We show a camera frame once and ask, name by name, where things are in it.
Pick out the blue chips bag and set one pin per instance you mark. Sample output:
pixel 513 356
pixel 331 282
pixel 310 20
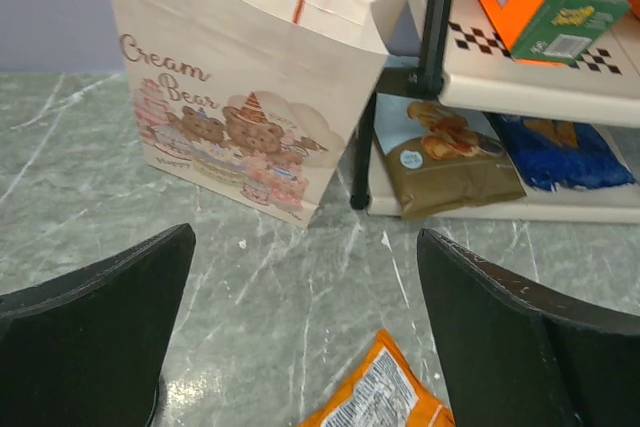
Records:
pixel 551 153

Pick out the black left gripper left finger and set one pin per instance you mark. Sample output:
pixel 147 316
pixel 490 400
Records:
pixel 87 348

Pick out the brown chips bag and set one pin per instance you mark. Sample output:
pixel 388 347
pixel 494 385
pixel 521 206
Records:
pixel 440 158

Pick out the white Cream Bear paper bag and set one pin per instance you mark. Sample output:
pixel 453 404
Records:
pixel 253 99

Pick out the orange chips bag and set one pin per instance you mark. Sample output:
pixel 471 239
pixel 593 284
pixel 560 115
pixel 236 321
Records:
pixel 382 391

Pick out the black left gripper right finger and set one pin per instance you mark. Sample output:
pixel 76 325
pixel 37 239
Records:
pixel 516 353

